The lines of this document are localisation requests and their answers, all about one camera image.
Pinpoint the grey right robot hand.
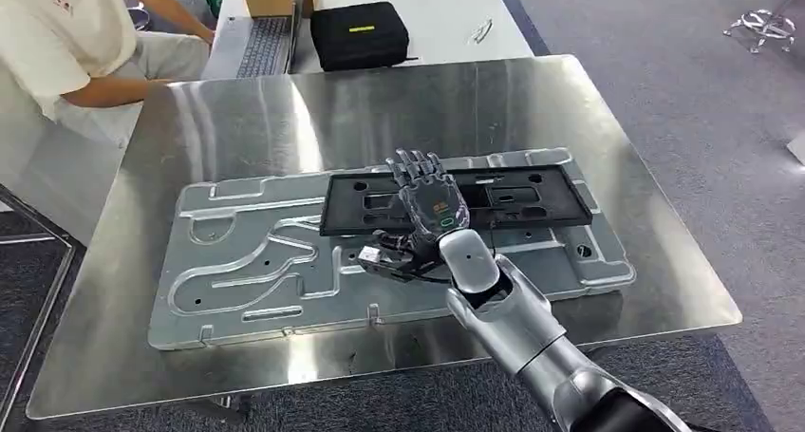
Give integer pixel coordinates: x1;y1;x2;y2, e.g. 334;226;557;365
370;148;472;258

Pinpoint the black plastic panel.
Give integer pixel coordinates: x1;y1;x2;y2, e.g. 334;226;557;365
318;163;595;238

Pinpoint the steel bench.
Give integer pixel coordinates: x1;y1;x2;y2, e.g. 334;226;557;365
26;54;744;422

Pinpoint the small silver tool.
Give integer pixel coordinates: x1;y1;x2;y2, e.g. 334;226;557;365
469;17;495;45

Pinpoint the large stamped aluminium panel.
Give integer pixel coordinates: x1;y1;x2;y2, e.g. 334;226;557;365
147;147;637;352

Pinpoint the white table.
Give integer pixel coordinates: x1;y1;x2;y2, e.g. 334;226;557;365
199;0;535;82

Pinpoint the black zip case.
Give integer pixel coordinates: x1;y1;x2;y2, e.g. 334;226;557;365
309;1;419;73

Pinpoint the grey laptop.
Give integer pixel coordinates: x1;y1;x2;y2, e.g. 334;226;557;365
234;0;309;80

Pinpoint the chrome chair base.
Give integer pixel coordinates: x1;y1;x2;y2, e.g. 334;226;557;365
722;0;800;55

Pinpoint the person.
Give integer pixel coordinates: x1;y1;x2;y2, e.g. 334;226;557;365
0;0;218;148

